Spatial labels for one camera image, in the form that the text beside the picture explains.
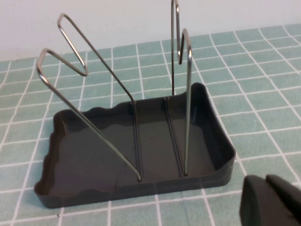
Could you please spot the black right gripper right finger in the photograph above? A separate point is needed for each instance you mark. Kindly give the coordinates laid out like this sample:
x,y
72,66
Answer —
x,y
291,202

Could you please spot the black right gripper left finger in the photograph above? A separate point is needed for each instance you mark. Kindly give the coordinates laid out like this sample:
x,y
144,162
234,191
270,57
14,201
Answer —
x,y
258,207

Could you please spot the green tiled tablecloth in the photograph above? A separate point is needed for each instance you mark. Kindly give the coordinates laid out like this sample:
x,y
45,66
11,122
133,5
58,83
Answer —
x,y
258,94

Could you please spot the dark grey drying tray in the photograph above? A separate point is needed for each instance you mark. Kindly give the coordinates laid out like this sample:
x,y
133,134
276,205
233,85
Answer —
x,y
94,146

